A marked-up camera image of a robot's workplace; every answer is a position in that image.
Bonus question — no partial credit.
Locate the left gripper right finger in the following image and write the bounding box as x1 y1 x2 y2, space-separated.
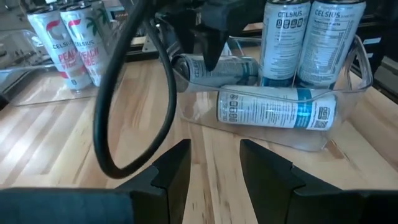
239 139 398 224

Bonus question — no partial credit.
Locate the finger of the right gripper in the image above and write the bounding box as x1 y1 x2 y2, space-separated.
198 27 230 72
169 15 200 55

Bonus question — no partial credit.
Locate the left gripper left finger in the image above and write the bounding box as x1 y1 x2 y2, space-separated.
114 139 192 224

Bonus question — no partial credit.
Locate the Celsius Arctic Vibe can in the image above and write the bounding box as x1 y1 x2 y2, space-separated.
297 0 367 90
259 0 312 87
216 85 338 131
172 53 261 93

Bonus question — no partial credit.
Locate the clear plastic bin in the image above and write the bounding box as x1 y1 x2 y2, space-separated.
0 29 125 106
172 35 374 152

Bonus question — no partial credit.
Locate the silver mounting plate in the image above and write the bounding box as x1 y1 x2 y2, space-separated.
141 35 159 54

